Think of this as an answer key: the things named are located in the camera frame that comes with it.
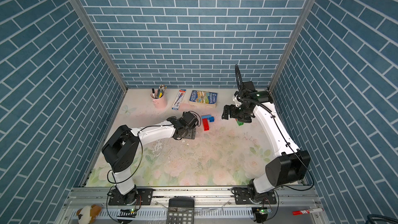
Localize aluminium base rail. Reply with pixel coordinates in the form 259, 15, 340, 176
56, 185, 329, 224

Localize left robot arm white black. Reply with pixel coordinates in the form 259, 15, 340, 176
102, 111, 202, 205

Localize white red pen box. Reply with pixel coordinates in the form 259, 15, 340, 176
172, 89, 186, 110

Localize brown white plush toy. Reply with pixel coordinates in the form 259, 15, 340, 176
76, 204, 102, 224

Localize red white marker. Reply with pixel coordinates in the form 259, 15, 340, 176
292, 207, 324, 216

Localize pens in cup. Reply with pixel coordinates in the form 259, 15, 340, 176
151, 84, 167, 99

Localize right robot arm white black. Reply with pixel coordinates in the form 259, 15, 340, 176
221, 78, 311, 202

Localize red lego brick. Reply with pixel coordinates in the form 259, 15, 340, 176
202, 118, 209, 131

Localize pink pen holder cup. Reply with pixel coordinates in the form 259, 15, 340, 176
150, 93, 167, 110

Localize black calculator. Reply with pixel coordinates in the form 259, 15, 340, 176
166, 197, 195, 224

